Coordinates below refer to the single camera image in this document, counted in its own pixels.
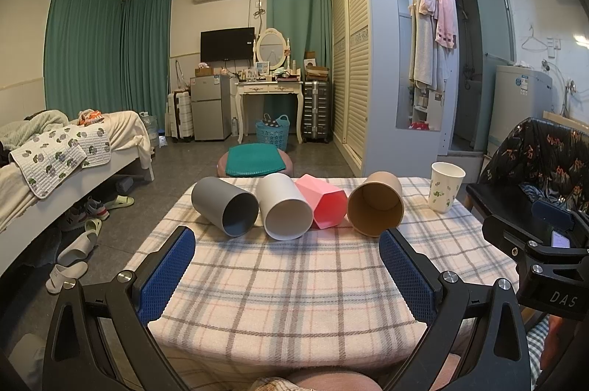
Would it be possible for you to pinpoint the white slipper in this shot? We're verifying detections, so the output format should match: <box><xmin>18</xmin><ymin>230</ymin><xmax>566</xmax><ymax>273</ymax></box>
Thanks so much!
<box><xmin>45</xmin><ymin>262</ymin><xmax>88</xmax><ymax>294</ymax></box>

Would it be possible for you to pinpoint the blue laundry basket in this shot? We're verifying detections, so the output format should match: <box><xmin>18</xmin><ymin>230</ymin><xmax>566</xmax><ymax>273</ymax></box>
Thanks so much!
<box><xmin>255</xmin><ymin>113</ymin><xmax>290</xmax><ymax>151</ymax></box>

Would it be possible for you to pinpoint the leaf print quilted blanket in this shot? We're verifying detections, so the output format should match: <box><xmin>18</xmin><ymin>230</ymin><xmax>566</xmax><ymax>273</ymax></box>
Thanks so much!
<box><xmin>10</xmin><ymin>123</ymin><xmax>111</xmax><ymax>200</ymax></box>

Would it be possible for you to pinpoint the white plastic cup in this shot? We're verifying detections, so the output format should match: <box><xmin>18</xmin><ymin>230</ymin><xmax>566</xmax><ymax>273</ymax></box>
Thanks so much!
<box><xmin>255</xmin><ymin>173</ymin><xmax>314</xmax><ymax>241</ymax></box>

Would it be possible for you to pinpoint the brown plastic cup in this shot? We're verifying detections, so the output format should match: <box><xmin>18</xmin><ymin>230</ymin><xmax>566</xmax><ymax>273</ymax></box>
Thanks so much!
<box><xmin>346</xmin><ymin>171</ymin><xmax>405</xmax><ymax>238</ymax></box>

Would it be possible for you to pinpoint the water jug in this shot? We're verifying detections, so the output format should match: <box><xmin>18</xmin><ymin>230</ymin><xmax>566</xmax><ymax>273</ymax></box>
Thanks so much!
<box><xmin>139</xmin><ymin>111</ymin><xmax>159</xmax><ymax>148</ymax></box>

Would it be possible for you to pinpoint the white dressing table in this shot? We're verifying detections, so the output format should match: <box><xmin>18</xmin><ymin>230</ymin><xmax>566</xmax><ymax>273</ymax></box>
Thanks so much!
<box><xmin>234</xmin><ymin>67</ymin><xmax>305</xmax><ymax>145</ymax></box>

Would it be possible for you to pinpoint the purple stool with green cushion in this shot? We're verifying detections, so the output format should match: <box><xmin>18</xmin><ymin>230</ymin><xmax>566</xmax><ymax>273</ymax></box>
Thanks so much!
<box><xmin>216</xmin><ymin>143</ymin><xmax>293</xmax><ymax>178</ymax></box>

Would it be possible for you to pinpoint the cream louvred wardrobe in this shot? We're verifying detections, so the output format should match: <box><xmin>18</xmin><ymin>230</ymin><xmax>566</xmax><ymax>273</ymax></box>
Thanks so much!
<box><xmin>331</xmin><ymin>0</ymin><xmax>458</xmax><ymax>177</ymax></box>

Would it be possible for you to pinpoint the silver mini fridge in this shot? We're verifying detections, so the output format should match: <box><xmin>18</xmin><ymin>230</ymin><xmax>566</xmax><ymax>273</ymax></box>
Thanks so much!
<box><xmin>190</xmin><ymin>74</ymin><xmax>232</xmax><ymax>141</ymax></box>

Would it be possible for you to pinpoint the black wall television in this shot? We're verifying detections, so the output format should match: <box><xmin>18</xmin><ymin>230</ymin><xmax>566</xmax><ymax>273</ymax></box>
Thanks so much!
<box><xmin>200</xmin><ymin>27</ymin><xmax>255</xmax><ymax>63</ymax></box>

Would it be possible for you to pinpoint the grey plastic cup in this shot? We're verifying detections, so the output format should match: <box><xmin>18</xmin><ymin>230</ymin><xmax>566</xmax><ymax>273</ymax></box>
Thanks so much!
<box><xmin>192</xmin><ymin>177</ymin><xmax>258</xmax><ymax>238</ymax></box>

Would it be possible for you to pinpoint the oval vanity mirror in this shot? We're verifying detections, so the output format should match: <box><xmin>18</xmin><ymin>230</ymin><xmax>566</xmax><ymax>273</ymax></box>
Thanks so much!
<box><xmin>255</xmin><ymin>27</ymin><xmax>290</xmax><ymax>76</ymax></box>

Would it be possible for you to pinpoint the green curtain centre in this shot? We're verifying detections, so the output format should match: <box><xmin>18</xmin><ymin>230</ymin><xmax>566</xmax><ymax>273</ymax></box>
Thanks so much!
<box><xmin>267</xmin><ymin>0</ymin><xmax>332</xmax><ymax>68</ymax></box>

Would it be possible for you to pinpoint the white hanging towel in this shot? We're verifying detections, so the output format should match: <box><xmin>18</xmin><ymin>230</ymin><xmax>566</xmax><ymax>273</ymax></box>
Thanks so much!
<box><xmin>409</xmin><ymin>0</ymin><xmax>444</xmax><ymax>92</ymax></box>

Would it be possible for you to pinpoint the white paper cup green print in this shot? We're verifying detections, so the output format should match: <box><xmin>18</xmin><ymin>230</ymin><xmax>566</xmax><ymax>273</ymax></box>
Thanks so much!
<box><xmin>428</xmin><ymin>162</ymin><xmax>466</xmax><ymax>213</ymax></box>

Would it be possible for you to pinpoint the pink hanging towel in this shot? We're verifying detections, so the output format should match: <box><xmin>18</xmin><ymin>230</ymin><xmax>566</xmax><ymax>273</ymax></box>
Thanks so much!
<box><xmin>419</xmin><ymin>0</ymin><xmax>458</xmax><ymax>49</ymax></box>

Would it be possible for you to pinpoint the smartphone on gripper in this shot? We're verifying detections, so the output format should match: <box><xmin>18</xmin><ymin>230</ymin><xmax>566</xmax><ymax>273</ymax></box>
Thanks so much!
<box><xmin>551</xmin><ymin>231</ymin><xmax>570</xmax><ymax>249</ymax></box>

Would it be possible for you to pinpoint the white suitcase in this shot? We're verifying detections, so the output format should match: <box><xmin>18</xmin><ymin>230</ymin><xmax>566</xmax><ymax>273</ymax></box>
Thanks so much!
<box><xmin>167</xmin><ymin>90</ymin><xmax>194</xmax><ymax>141</ymax></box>

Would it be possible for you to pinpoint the white washing machine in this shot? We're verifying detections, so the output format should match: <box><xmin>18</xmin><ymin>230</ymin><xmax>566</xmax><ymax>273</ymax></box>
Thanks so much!
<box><xmin>487</xmin><ymin>65</ymin><xmax>552</xmax><ymax>156</ymax></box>

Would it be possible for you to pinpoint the green curtain left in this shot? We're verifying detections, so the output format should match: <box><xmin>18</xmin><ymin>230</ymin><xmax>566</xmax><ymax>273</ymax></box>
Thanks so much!
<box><xmin>43</xmin><ymin>0</ymin><xmax>172</xmax><ymax>125</ymax></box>

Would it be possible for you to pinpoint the plaid tablecloth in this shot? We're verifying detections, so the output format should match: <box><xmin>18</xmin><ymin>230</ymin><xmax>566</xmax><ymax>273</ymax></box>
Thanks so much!
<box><xmin>120</xmin><ymin>175</ymin><xmax>521</xmax><ymax>391</ymax></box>

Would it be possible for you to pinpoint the bed with beige bedding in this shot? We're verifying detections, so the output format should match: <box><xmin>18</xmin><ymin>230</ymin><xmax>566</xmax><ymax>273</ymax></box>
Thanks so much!
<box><xmin>1</xmin><ymin>110</ymin><xmax>154</xmax><ymax>271</ymax></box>

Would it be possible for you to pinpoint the green curtain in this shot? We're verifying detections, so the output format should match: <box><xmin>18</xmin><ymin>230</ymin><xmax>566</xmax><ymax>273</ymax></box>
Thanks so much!
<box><xmin>43</xmin><ymin>0</ymin><xmax>172</xmax><ymax>125</ymax></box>
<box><xmin>267</xmin><ymin>0</ymin><xmax>332</xmax><ymax>68</ymax></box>

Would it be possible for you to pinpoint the pink hexagonal cup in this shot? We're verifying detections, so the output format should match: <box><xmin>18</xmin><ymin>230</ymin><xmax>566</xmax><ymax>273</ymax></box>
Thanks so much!
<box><xmin>294</xmin><ymin>174</ymin><xmax>348</xmax><ymax>230</ymax></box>

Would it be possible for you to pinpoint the black silver suitcase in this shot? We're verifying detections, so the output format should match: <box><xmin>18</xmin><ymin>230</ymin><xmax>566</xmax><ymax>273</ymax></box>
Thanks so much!
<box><xmin>301</xmin><ymin>80</ymin><xmax>332</xmax><ymax>142</ymax></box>

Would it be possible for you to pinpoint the black chair with floral cover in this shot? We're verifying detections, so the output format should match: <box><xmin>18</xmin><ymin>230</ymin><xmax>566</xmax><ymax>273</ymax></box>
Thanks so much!
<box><xmin>466</xmin><ymin>118</ymin><xmax>588</xmax><ymax>230</ymax></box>

